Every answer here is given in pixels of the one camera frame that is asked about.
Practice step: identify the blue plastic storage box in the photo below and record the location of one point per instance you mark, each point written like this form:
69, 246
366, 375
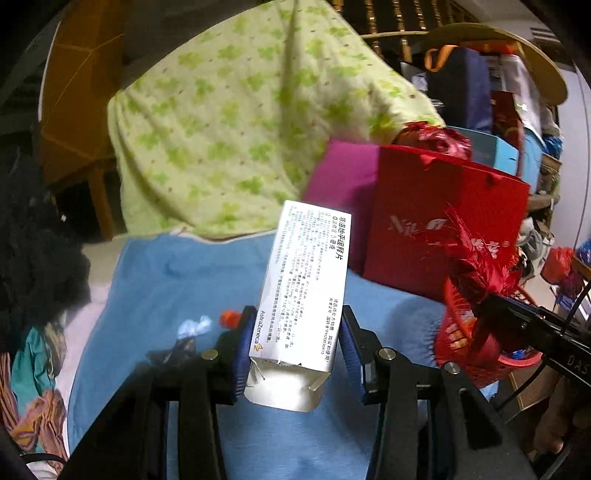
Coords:
533, 157

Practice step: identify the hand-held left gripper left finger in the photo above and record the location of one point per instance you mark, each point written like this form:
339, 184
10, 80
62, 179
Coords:
241, 369

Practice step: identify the dark crumpled wrapper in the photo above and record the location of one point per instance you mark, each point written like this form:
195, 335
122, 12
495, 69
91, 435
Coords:
180, 348

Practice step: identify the red gift box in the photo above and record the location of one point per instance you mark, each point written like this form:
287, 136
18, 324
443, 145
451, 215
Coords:
505, 110

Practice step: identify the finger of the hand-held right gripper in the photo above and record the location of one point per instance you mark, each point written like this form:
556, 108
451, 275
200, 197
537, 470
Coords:
512, 318

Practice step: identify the blue plastic bag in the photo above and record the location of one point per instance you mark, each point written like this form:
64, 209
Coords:
584, 251

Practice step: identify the wooden spindle railing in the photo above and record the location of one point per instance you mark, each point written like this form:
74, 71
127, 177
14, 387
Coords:
406, 18

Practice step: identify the white medicine box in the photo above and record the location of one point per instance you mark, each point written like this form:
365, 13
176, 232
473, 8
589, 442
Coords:
304, 277

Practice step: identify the black cloth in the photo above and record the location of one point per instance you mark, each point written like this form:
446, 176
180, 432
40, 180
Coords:
37, 258

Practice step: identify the magenta bag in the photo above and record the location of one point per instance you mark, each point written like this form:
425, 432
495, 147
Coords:
341, 184

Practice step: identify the blue foil wrapper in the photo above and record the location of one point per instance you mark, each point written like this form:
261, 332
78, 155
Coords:
518, 355

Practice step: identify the green patterned quilt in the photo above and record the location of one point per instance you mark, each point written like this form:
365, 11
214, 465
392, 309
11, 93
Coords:
231, 115

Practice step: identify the wooden stool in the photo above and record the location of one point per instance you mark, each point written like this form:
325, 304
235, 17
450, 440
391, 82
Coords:
540, 387

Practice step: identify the teal patterned cloth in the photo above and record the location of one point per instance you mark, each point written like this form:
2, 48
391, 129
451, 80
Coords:
32, 360

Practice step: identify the grey cloth pile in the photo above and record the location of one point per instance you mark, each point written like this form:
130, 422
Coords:
535, 249

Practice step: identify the light blue cardboard box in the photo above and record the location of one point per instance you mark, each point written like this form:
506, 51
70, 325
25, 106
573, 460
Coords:
498, 154

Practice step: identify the red plastic bag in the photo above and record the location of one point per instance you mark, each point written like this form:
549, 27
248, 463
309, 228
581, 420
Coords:
558, 265
434, 138

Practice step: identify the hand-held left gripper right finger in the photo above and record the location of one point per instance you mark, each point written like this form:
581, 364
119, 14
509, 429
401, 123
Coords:
349, 364

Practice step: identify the clear plastic container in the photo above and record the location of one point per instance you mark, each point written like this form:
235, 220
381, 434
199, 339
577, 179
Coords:
521, 87

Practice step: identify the red foil wrapper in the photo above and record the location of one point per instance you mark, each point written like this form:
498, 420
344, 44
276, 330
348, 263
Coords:
475, 263

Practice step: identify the red plastic basket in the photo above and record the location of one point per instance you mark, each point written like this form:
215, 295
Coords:
461, 350

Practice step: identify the red paper bag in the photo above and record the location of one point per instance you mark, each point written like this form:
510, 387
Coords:
415, 194

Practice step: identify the person's right hand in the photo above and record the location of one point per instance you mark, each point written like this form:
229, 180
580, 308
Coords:
561, 429

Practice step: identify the round wooden table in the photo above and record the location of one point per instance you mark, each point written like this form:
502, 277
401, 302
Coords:
549, 74

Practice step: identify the yellow wooden cabinet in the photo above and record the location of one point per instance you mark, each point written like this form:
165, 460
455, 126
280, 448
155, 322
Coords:
78, 92

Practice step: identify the white bed sheet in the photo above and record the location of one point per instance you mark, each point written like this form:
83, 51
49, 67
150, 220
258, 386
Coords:
83, 332

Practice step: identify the light blue blanket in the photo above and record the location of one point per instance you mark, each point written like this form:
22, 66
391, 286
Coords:
161, 286

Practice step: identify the light blue crumpled tissue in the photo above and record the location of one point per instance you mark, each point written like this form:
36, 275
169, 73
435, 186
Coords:
194, 326

